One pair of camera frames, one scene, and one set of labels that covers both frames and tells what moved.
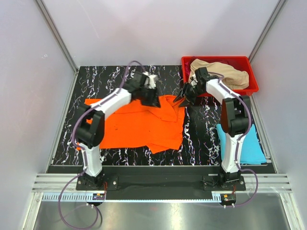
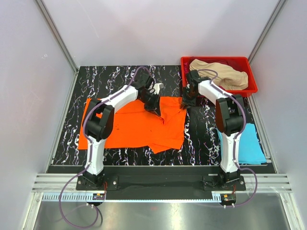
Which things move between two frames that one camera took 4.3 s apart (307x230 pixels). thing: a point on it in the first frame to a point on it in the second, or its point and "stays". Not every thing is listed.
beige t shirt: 233,78 stays
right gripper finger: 183,92 to 184,106
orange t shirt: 136,125 stays
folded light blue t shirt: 252,152 stays
